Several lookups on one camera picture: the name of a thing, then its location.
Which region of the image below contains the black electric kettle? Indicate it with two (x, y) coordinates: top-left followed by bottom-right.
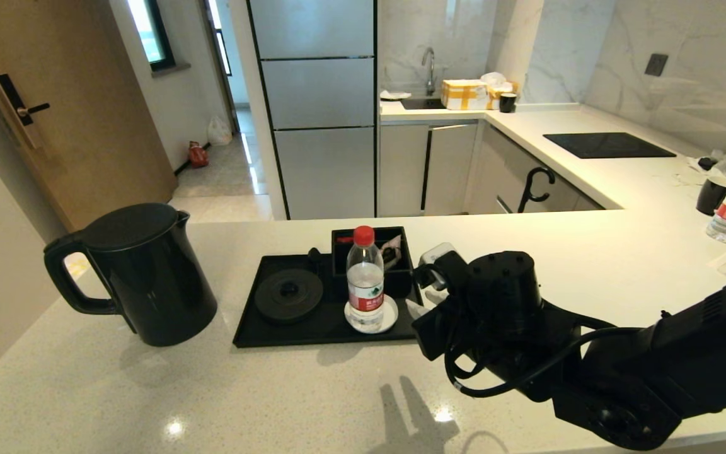
(43, 202), (219, 347)

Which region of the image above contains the black compartment box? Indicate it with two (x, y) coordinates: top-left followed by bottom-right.
(330, 226), (414, 299)

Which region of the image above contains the white tea bag packet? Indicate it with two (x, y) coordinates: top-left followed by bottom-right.
(379, 235), (403, 271)

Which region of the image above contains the round black kettle base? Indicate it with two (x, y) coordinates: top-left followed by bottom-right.
(254, 269), (325, 325)

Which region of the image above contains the white round coaster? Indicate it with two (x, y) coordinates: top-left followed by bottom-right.
(344, 294), (398, 334)

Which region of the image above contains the black rectangular serving tray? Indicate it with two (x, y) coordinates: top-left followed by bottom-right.
(233, 252), (430, 348)

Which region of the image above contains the grey drawer cabinet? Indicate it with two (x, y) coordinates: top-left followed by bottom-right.
(467, 122), (604, 214)

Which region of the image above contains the grey sink base cabinet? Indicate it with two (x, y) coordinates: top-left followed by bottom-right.
(378, 121), (478, 218)

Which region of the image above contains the black induction cooktop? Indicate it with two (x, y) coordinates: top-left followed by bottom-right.
(543, 132), (677, 159)

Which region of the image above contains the cardboard box yellow tape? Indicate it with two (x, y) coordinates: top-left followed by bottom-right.
(441, 79), (490, 111)

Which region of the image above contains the chrome sink faucet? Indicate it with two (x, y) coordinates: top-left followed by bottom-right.
(421, 47), (437, 96)

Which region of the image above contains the black mug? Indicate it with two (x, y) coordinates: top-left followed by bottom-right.
(696, 175), (726, 216)

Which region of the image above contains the silver refrigerator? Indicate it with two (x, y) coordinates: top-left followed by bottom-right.
(246, 0), (379, 220)

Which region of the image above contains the crumpled white tissue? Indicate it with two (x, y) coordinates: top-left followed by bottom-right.
(689, 149), (726, 178)

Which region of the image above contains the white plastic floor bag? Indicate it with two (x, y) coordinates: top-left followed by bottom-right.
(207, 115), (234, 147)

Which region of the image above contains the narrow dark-framed window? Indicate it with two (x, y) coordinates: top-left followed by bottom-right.
(204, 0), (233, 78)

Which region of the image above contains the yellow white plastic bag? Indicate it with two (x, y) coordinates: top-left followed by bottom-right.
(63, 252), (91, 281)

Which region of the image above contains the brown wooden door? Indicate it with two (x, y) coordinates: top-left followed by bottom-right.
(0, 0), (178, 234)

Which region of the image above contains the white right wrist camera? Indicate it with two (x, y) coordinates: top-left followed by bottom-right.
(418, 243), (458, 273)

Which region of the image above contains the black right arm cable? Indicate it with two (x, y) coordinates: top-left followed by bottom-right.
(444, 325), (657, 399)

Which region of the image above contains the black curved hook handle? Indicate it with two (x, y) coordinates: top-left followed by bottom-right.
(517, 166), (556, 214)

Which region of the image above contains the black door lock handle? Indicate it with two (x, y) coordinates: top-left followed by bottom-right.
(0, 74), (51, 150)

